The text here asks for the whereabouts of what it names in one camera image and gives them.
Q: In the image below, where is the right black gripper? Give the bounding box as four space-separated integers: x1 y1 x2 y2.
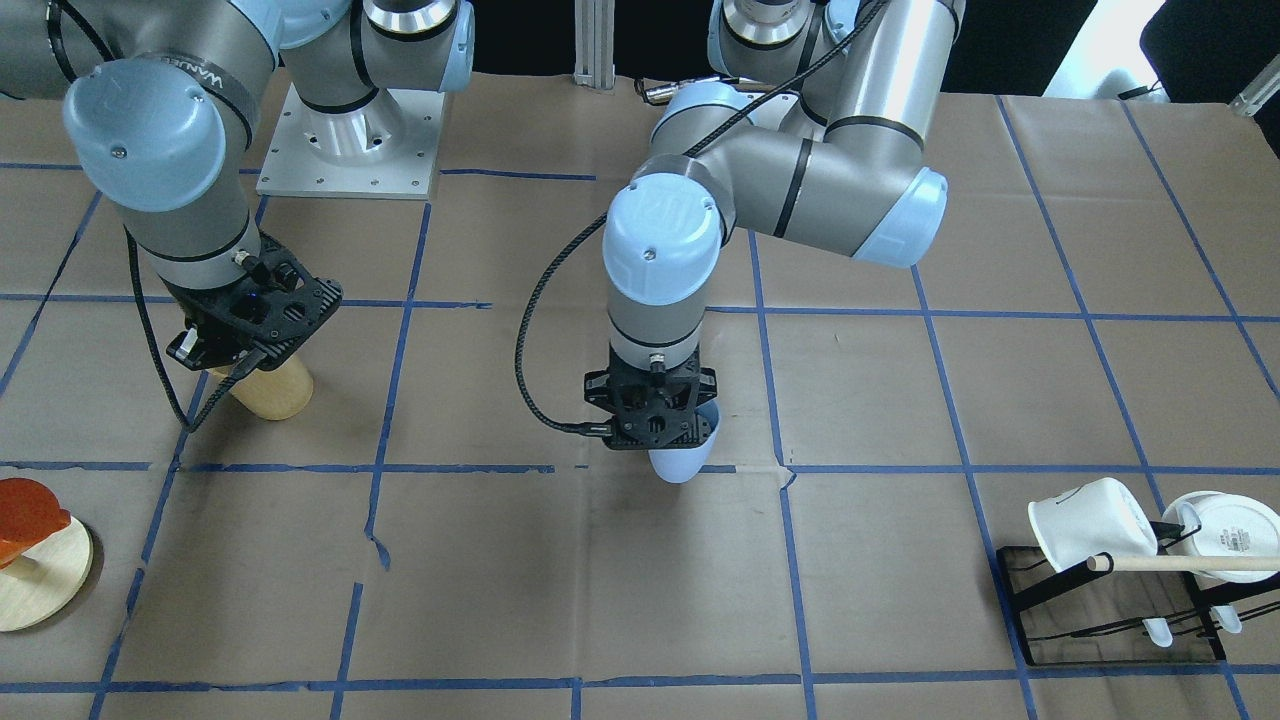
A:
166 234 343 372

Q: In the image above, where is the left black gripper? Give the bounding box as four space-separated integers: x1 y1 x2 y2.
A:
584 357 718 450

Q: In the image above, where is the light blue plastic cup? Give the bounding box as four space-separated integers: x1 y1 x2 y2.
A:
648 400 721 484

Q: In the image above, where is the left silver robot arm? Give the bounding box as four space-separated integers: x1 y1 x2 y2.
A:
584 1 966 450

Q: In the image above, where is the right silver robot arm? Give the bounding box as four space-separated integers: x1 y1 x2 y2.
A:
3 1 475 374

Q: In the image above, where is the bamboo chopstick holder cup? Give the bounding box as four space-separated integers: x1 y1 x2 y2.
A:
230 354 315 421

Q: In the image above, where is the wooden cup tree stand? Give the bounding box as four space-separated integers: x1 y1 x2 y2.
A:
1 516 93 632

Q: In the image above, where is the white mug near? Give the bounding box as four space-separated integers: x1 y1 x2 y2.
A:
1027 477 1158 571

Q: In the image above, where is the white mug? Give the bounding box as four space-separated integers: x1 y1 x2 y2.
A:
1162 491 1279 557
1027 477 1158 571

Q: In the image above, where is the white mug far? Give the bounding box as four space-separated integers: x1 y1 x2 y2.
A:
1162 491 1279 557

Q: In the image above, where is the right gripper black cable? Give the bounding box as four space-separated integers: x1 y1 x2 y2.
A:
40 0 262 433

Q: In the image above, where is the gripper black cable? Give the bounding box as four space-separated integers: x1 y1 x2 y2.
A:
515 0 890 439
40 0 262 433

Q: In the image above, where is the silver cable connector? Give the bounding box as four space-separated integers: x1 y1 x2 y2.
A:
634 78 698 108

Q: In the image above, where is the aluminium frame post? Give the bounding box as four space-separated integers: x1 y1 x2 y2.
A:
572 0 616 94

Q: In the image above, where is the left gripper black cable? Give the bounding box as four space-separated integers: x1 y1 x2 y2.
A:
515 0 890 439

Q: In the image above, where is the black wire cup rack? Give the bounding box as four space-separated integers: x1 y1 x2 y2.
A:
997 546 1277 667

